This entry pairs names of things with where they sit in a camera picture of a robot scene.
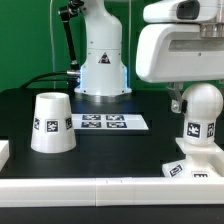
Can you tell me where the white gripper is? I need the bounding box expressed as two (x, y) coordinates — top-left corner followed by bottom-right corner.
(136, 24), (224, 113)

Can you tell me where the white fence bar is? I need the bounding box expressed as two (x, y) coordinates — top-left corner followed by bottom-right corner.
(0, 178), (224, 207)
(0, 140), (10, 171)

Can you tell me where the white front fence bar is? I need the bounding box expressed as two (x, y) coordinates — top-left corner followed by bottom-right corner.
(0, 178), (224, 207)

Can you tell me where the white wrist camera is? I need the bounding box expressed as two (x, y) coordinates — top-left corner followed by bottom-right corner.
(143, 0), (224, 23)

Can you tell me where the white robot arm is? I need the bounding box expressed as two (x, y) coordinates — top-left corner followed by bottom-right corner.
(76, 0), (224, 113)

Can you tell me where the white lamp shade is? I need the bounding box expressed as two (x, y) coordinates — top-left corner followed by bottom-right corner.
(31, 92), (76, 153)

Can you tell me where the black cable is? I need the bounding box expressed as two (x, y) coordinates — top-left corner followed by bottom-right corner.
(19, 69), (82, 90)

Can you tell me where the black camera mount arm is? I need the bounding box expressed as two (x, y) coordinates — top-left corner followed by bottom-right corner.
(58, 0), (84, 70)

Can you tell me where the white left fence bar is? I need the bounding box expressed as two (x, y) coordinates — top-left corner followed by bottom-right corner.
(0, 140), (10, 171)

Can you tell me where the white hanging cable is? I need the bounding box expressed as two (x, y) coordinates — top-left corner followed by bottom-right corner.
(49, 0), (57, 90)

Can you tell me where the white lamp bulb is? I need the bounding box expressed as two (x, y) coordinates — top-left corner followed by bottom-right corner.
(182, 83), (223, 146)

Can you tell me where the white marker sheet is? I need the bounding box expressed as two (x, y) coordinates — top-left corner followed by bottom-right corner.
(72, 114), (148, 130)

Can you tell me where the white lamp base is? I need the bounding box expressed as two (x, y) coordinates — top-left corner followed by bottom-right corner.
(162, 138), (224, 178)

